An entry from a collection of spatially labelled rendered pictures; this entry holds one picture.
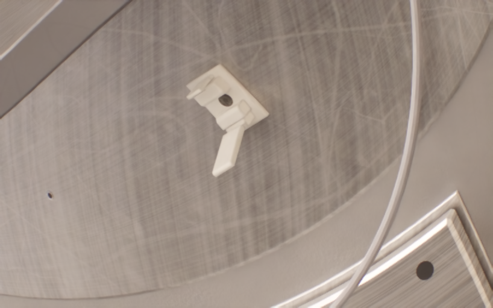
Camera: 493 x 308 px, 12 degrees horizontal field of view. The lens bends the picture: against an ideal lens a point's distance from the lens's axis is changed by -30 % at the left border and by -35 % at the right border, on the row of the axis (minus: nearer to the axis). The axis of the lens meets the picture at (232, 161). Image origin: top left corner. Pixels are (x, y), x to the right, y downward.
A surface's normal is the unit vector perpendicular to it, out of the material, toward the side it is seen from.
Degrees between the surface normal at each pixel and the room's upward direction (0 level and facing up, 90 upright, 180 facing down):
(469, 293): 90
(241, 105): 49
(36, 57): 90
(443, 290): 90
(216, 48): 90
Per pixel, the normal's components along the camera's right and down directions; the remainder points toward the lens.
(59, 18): -0.41, 0.55
